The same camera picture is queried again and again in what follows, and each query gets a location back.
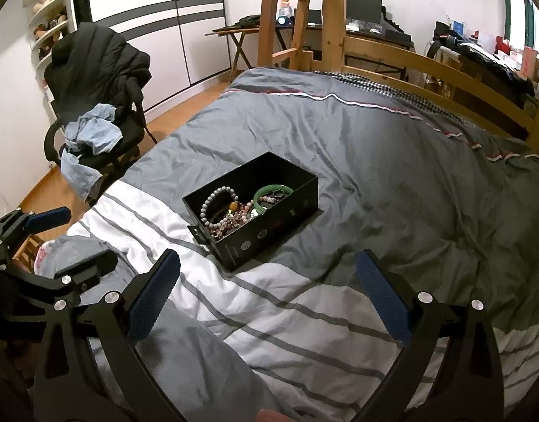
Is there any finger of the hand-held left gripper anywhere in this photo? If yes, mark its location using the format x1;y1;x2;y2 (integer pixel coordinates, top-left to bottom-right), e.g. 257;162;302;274
53;249;119;307
0;205;72;247

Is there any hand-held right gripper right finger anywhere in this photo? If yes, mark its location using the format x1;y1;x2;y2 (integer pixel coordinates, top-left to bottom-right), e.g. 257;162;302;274
354;248;504;422

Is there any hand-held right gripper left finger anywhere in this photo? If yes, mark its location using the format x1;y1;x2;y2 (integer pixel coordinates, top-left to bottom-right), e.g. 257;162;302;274
32;248;194;422

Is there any pink beaded bracelet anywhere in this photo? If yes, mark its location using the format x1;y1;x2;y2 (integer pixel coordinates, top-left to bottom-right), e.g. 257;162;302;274
211;209;254;242

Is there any grey beaded bracelet amber bead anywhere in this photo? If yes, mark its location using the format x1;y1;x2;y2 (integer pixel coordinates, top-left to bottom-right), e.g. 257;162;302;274
200;186;241;230

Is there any black cardboard box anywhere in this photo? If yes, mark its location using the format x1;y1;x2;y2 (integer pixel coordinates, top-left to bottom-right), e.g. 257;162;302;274
182;151;320;273

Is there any green jade bangle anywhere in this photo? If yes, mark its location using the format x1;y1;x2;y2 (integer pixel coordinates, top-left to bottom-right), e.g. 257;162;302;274
252;184;295;215

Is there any pink patterned cloth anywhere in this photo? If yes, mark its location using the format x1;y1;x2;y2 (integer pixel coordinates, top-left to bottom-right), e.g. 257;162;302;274
32;238;56;275

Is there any light blue cloth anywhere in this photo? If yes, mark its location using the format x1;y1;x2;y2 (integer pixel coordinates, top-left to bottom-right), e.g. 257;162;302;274
59;103;123;202

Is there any grey striped duvet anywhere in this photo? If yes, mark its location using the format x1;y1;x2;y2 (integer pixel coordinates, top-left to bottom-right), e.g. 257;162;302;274
32;68;539;422

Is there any black office chair with clothes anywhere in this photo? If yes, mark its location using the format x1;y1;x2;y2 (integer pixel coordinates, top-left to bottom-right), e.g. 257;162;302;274
44;22;152;159

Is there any checkered bed sheet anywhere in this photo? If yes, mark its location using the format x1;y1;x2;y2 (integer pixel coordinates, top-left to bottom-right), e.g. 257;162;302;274
337;71;466;119

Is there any white shelf with plush toys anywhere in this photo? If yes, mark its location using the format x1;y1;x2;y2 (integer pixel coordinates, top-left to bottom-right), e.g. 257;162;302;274
22;0;73;93

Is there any white striped wardrobe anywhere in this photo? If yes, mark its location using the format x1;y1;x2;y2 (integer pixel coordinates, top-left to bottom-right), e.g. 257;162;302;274
69;0;233;116

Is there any dark wooden desk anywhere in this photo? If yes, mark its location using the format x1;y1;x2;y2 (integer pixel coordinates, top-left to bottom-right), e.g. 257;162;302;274
296;21;416;82

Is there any pile of dark clothes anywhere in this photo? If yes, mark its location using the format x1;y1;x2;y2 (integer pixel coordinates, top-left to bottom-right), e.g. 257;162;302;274
431;21;539;98

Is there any wooden folding table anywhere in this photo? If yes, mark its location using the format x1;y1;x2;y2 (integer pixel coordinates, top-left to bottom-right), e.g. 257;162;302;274
205;14;296;71

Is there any black computer monitor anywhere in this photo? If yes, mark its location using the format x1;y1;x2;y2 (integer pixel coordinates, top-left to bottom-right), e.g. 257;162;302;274
345;0;383;25

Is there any wooden ladder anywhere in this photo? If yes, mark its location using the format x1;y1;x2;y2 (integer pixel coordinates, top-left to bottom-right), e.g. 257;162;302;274
256;0;323;70

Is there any wooden bed frame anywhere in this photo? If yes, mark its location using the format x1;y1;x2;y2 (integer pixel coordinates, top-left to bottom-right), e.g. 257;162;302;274
310;0;539;152

